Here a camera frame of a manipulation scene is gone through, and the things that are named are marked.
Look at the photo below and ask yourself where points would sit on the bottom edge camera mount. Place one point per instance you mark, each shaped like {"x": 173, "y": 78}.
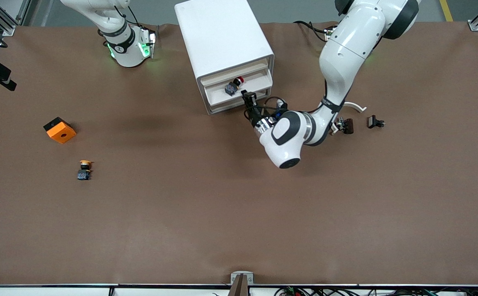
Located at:
{"x": 241, "y": 287}

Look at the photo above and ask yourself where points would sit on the small black clip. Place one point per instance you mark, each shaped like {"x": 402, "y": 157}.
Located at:
{"x": 372, "y": 121}

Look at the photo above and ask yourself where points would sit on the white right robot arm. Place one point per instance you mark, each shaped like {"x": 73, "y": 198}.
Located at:
{"x": 128, "y": 53}

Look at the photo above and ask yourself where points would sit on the yellow push button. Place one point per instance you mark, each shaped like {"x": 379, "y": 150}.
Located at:
{"x": 84, "y": 174}

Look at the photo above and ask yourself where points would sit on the red push button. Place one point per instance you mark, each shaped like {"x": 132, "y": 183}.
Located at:
{"x": 231, "y": 88}

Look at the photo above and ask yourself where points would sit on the brown table cover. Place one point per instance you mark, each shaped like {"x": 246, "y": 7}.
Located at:
{"x": 238, "y": 205}

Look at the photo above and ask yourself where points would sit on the white table edge rail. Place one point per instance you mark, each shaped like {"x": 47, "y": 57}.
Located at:
{"x": 58, "y": 292}

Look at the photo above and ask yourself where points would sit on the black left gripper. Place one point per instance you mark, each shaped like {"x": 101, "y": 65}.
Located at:
{"x": 255, "y": 116}

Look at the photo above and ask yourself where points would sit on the yellow floor tape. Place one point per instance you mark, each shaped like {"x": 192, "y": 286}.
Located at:
{"x": 447, "y": 10}

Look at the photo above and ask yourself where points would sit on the brown black small component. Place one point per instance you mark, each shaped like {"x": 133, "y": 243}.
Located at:
{"x": 349, "y": 126}

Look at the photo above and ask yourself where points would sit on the orange and black box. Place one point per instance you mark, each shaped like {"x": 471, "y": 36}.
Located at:
{"x": 62, "y": 133}

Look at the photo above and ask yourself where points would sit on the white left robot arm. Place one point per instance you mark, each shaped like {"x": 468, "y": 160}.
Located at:
{"x": 341, "y": 53}

